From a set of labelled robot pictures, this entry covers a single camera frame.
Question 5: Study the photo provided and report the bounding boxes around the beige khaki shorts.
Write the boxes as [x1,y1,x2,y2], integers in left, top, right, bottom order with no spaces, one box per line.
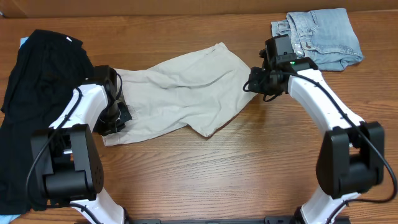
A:
[103,42,255,146]

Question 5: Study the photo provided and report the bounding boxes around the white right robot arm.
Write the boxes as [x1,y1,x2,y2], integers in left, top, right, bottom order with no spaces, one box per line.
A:
[243,57,386,223]

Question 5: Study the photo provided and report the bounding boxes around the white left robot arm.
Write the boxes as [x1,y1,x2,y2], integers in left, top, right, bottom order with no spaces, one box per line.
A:
[25,65,132,223]

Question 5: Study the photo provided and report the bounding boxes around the folded light blue jeans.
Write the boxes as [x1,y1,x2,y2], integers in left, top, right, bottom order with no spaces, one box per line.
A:
[271,8,364,72]

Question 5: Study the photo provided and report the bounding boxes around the black garment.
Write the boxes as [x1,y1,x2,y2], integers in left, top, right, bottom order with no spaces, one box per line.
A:
[1,30,94,215]

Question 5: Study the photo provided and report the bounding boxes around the light blue cloth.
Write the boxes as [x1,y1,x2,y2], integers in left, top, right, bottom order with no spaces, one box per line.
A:
[0,215,20,224]

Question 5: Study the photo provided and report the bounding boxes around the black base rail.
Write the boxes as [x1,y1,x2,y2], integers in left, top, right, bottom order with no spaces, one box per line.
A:
[130,215,351,224]

